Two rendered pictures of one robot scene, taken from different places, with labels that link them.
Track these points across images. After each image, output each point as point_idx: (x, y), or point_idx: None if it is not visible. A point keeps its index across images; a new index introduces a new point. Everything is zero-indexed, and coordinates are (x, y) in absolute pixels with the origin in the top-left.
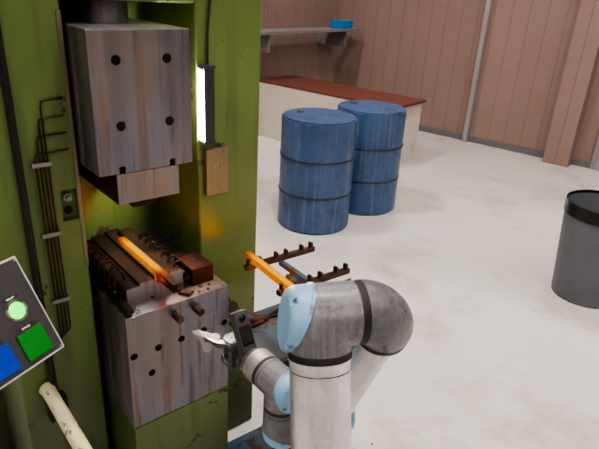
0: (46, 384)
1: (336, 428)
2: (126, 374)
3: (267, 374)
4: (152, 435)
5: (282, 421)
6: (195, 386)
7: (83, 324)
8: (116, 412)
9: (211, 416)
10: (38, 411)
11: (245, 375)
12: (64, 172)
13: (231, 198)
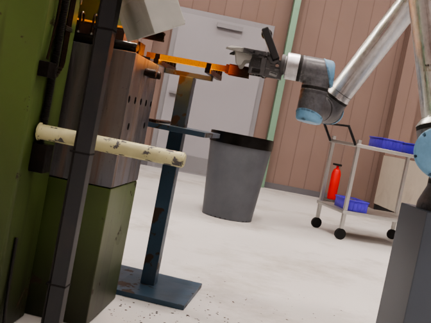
0: (42, 124)
1: None
2: (113, 122)
3: (313, 59)
4: (112, 205)
5: (324, 95)
6: (132, 165)
7: (63, 70)
8: (59, 193)
9: (127, 211)
10: (25, 159)
11: (289, 68)
12: None
13: None
